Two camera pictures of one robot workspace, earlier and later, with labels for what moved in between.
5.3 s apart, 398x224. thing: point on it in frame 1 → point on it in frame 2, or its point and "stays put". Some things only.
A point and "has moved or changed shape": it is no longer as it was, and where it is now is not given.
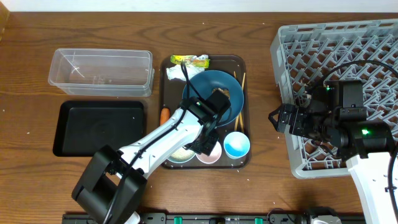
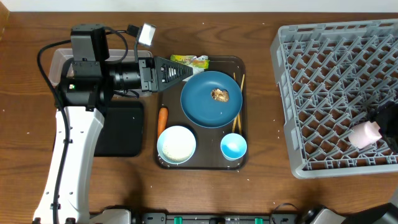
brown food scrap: x=224 y=91 stays put
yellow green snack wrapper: x=189 y=61 stays put
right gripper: x=296 y=127 → x=384 y=115
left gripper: x=201 y=146 → x=148 y=74
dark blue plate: x=203 y=84 stays put
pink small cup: x=214 y=156 has moved or changed shape
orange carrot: x=165 y=115 stays put
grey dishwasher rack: x=307 y=55 stays put
